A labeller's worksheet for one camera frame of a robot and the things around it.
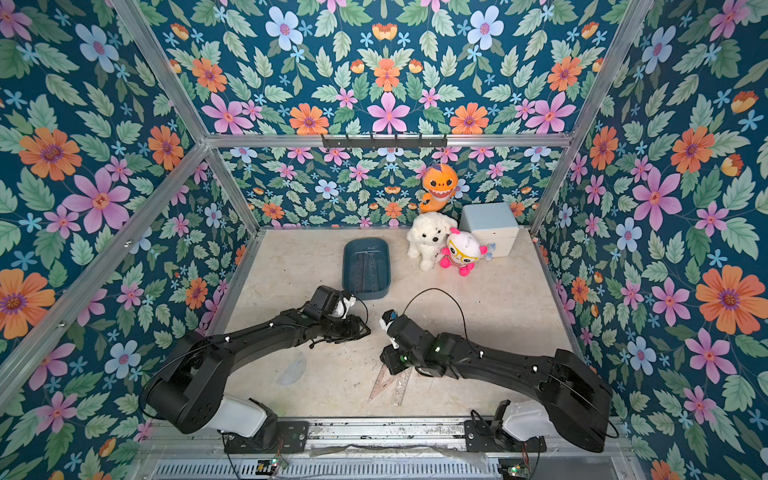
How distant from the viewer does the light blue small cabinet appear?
1004 mm

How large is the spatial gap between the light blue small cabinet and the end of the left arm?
465 mm

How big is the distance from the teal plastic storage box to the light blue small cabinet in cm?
31

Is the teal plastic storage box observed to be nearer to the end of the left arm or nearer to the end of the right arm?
the end of the left arm

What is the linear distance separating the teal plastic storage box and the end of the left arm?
0.63ft

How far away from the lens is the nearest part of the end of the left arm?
77 cm

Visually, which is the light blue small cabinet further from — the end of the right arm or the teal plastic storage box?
the end of the right arm

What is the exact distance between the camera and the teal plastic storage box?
1.03m
